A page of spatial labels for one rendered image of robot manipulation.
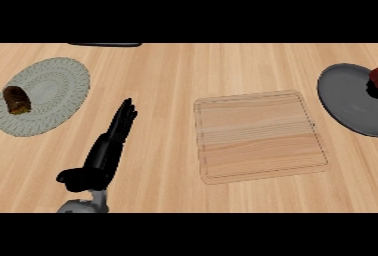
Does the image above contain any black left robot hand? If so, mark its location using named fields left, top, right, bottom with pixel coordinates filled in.
left=55, top=97, right=141, bottom=194

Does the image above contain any wooden cutting board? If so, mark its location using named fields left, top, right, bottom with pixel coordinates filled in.
left=193, top=89, right=331, bottom=185

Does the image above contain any dark grey pan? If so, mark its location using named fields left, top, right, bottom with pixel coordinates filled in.
left=317, top=62, right=378, bottom=138

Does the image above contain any red bell pepper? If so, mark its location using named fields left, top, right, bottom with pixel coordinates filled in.
left=365, top=67, right=378, bottom=99

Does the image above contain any grey round woven placemat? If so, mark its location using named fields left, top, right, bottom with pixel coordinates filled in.
left=0, top=56, right=92, bottom=138

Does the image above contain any brown oblong food item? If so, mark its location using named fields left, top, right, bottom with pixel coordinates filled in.
left=2, top=85, right=33, bottom=116

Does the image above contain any black flat object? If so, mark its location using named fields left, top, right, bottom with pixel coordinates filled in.
left=67, top=42, right=144, bottom=48

